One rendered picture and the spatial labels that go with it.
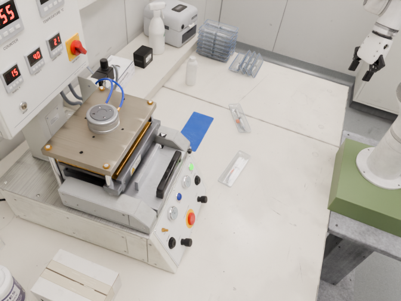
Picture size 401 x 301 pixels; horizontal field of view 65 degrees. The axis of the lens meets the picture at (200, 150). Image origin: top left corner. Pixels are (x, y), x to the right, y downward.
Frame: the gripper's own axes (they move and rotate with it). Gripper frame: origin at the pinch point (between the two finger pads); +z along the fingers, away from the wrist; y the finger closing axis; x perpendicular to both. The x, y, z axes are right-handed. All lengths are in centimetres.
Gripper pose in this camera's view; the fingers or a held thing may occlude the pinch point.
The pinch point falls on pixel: (359, 73)
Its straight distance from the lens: 142.0
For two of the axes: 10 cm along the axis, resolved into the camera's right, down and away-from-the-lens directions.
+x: -9.4, -0.8, -3.3
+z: -2.6, 7.8, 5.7
